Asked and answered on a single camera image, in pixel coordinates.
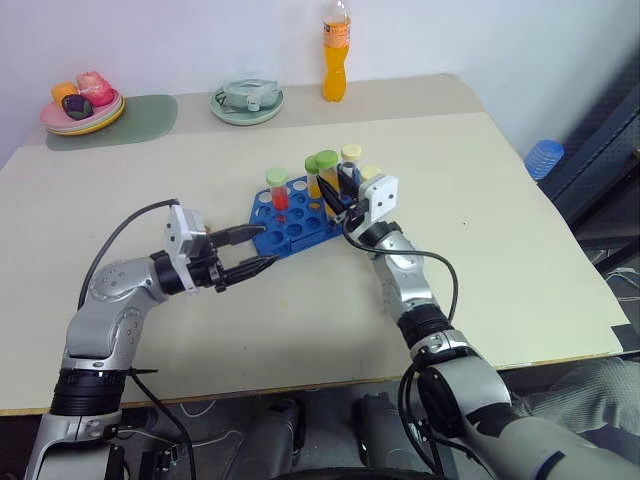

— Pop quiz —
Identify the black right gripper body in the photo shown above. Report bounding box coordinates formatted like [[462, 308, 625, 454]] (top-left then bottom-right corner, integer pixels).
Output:
[[333, 197, 372, 236]]

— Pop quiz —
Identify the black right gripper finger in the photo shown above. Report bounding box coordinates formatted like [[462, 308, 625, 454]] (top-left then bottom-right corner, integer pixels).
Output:
[[336, 160, 362, 204], [317, 173, 347, 224]]

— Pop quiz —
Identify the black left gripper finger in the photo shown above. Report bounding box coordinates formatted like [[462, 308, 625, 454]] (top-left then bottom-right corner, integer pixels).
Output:
[[219, 254, 279, 292], [212, 224, 267, 249]]

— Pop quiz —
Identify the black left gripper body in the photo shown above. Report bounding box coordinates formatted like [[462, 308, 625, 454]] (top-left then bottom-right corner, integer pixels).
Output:
[[188, 238, 233, 296]]

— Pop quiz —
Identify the green-capped yellow liquid test tube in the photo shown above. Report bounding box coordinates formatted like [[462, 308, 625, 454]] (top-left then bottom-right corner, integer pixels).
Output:
[[314, 149, 342, 221]]

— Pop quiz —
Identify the green-capped orange liquid test tube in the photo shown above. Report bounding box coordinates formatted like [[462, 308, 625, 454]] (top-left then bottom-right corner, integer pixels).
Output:
[[303, 154, 325, 211]]

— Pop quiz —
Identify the yellow-capped dark test tube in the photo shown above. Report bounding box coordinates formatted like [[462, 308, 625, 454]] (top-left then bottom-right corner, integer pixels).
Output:
[[339, 143, 364, 201]]

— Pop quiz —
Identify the blue test tube rack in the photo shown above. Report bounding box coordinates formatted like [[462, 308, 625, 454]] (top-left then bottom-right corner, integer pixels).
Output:
[[247, 172, 361, 259]]

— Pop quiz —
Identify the green-capped red liquid test tube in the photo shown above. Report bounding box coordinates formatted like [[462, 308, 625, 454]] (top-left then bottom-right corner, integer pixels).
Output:
[[265, 168, 291, 225]]

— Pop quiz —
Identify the orange soda bottle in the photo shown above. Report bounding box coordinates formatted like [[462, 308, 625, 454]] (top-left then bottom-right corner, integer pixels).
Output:
[[319, 0, 354, 104]]

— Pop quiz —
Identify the light green plate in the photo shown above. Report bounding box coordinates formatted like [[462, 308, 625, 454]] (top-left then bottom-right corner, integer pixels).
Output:
[[208, 87, 286, 127]]

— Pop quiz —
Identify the clear glass lidded container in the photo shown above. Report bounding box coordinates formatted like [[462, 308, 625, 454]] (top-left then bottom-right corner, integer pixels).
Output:
[[215, 74, 281, 112]]

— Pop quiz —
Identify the green placemat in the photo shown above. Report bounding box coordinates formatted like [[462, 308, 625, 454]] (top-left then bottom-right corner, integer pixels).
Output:
[[45, 94, 180, 153]]

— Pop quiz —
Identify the dark rounded robot leg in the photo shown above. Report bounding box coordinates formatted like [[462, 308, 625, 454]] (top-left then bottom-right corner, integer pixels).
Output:
[[349, 392, 432, 474], [219, 397, 307, 474]]

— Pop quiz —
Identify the yellow plate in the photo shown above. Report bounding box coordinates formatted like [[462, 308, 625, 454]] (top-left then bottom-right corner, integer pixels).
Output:
[[45, 102, 127, 137]]

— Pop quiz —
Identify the green stacked plate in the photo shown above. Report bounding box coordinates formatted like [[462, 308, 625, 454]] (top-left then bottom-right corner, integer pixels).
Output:
[[42, 95, 125, 132]]

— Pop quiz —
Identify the blue water jug cap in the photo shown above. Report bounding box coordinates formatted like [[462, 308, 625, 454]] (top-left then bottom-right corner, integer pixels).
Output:
[[523, 138, 566, 181]]

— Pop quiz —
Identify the pink toy peach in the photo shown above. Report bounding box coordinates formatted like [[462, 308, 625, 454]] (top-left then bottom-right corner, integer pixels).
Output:
[[74, 71, 117, 107]]

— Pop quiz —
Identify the purple toy mangosteen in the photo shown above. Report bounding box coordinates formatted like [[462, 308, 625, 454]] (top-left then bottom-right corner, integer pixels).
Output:
[[60, 94, 95, 121]]

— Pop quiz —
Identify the pink plate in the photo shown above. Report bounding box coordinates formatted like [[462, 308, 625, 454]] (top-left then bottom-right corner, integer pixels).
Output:
[[39, 89, 123, 129]]

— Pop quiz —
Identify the orange toy fruit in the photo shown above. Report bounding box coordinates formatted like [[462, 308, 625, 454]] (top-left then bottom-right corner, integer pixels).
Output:
[[50, 82, 80, 105]]

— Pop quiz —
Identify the black metal shelving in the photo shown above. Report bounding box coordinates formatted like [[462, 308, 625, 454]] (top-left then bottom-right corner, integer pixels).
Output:
[[537, 64, 640, 271]]

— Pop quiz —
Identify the grey fabric cover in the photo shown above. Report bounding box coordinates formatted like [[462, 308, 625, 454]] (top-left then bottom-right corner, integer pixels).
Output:
[[499, 357, 640, 451]]

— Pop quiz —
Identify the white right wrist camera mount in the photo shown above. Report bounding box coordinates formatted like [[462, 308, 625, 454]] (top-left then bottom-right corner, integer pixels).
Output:
[[357, 174, 401, 239]]

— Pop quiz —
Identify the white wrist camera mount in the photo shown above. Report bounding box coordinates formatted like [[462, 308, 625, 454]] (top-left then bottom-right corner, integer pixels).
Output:
[[160, 204, 209, 292], [357, 174, 401, 239]]

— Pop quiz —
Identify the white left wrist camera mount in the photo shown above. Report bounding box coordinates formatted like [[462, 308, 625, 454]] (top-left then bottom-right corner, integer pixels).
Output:
[[160, 204, 209, 292]]

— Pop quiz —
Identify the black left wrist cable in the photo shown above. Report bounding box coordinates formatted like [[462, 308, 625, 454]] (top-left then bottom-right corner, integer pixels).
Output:
[[77, 198, 181, 309]]

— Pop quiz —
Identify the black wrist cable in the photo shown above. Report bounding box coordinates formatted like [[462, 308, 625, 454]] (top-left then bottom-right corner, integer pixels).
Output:
[[341, 224, 460, 324], [77, 198, 181, 309]]

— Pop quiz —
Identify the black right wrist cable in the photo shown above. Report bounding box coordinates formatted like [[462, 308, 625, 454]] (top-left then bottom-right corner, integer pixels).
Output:
[[341, 224, 460, 324]]

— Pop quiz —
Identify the black left upper arm cable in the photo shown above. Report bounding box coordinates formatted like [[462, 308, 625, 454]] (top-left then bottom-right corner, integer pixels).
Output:
[[119, 367, 196, 480]]

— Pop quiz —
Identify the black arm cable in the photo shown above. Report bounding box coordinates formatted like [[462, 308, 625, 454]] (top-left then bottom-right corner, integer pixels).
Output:
[[397, 359, 446, 476], [119, 367, 196, 480]]

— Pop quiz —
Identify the black right upper arm cable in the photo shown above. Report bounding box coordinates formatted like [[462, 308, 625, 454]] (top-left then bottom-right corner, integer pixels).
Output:
[[397, 359, 446, 476]]

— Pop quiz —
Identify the white floor cable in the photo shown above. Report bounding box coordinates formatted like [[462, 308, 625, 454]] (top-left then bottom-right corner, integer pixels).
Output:
[[604, 266, 640, 301]]

